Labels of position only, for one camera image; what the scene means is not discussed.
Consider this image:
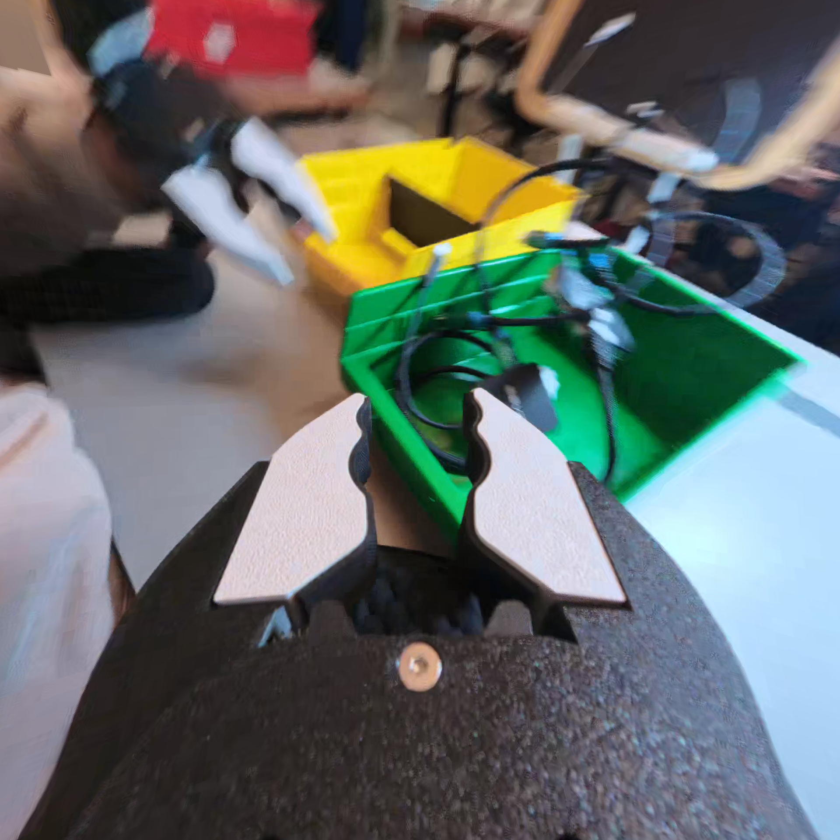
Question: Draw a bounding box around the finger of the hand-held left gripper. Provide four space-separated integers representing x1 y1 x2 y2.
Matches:
161 163 296 287
230 117 340 244

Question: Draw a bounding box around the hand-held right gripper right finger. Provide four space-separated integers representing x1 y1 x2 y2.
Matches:
458 387 629 606

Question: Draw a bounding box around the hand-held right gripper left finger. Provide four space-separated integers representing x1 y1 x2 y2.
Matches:
213 394 379 606

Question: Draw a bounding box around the yellow plastic bin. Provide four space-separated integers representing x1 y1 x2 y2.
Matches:
297 136 584 311

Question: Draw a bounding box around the thin black hub cable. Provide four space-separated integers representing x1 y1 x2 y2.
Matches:
392 327 521 475

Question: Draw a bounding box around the green plastic bin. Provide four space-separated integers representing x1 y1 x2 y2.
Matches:
339 246 803 547

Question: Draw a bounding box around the smooth black hub cable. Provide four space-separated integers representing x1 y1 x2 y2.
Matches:
474 157 613 324

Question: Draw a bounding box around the black braided hdmi cable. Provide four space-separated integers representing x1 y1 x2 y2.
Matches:
525 210 790 488

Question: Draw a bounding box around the red plastic bin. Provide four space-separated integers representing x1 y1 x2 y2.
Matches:
144 0 321 78

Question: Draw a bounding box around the white metal stand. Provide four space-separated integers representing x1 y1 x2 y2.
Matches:
558 12 721 258

